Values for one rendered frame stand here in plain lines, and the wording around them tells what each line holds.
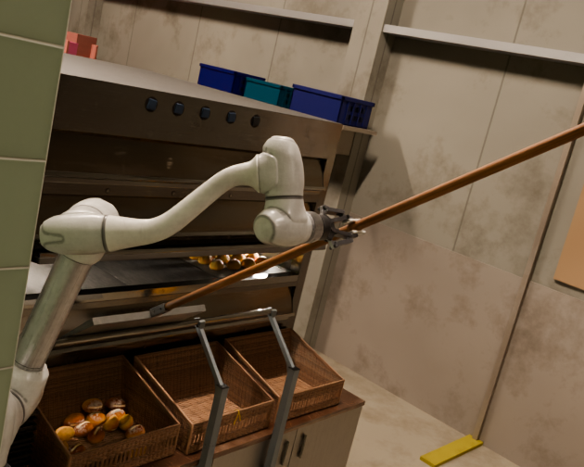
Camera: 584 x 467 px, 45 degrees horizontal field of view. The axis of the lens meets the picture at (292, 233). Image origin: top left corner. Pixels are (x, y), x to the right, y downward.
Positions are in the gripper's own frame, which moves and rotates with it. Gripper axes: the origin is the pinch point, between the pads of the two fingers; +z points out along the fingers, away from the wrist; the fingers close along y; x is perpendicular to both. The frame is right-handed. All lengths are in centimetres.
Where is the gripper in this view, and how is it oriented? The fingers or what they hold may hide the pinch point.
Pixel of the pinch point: (353, 227)
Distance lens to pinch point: 211.3
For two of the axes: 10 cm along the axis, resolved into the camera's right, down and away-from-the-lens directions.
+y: 2.6, 9.5, -2.0
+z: 6.4, -0.1, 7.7
